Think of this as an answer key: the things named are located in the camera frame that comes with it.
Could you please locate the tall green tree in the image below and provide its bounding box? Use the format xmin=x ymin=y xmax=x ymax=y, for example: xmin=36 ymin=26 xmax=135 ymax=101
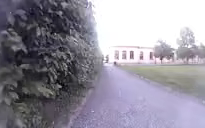
xmin=175 ymin=26 xmax=201 ymax=64

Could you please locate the tall green hedge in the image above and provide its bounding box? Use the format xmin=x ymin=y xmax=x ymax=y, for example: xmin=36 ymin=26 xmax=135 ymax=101
xmin=0 ymin=0 xmax=104 ymax=128

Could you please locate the dirt strip with leaves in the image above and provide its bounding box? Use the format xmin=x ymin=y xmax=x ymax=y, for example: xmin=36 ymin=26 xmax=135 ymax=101
xmin=43 ymin=78 xmax=99 ymax=128

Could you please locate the white building with windows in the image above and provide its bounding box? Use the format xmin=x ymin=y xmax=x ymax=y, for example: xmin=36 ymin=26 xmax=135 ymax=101
xmin=107 ymin=45 xmax=178 ymax=65

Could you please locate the grey asphalt path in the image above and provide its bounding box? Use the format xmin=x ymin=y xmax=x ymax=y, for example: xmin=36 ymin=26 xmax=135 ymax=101
xmin=67 ymin=63 xmax=205 ymax=128

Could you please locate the green grass lawn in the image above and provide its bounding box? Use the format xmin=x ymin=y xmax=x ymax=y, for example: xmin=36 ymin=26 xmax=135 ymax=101
xmin=119 ymin=63 xmax=205 ymax=104

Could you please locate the small dark-leaved tree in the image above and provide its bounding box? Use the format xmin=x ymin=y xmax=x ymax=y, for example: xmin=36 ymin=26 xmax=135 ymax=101
xmin=153 ymin=39 xmax=175 ymax=65

